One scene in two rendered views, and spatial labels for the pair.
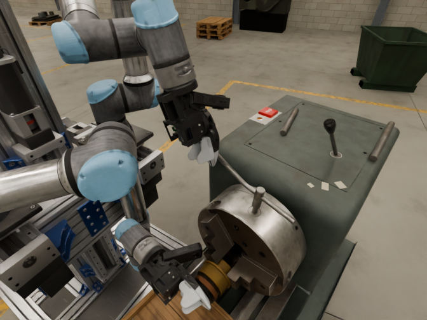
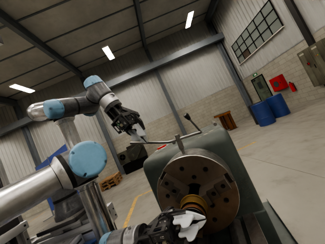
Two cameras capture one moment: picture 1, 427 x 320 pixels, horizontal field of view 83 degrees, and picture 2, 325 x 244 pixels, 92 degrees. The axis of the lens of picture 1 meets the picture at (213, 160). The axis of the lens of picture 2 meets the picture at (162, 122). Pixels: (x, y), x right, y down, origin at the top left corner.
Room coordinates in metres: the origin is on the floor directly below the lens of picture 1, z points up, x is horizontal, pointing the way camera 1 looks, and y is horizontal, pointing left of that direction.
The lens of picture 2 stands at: (-0.19, 0.21, 1.35)
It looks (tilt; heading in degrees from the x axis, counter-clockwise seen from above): 4 degrees up; 334
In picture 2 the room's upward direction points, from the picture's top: 24 degrees counter-clockwise
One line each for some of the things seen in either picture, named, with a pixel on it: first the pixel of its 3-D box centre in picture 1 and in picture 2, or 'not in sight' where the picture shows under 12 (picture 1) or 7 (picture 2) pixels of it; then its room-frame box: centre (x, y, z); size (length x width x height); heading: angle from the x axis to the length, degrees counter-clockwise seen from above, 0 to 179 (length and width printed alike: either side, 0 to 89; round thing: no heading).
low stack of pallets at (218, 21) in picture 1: (215, 27); (111, 180); (8.74, -0.05, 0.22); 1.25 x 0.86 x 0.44; 159
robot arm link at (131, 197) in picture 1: (128, 183); (96, 207); (0.55, 0.27, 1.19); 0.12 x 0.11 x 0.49; 105
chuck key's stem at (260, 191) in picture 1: (256, 204); (181, 147); (0.40, -0.11, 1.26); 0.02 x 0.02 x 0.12
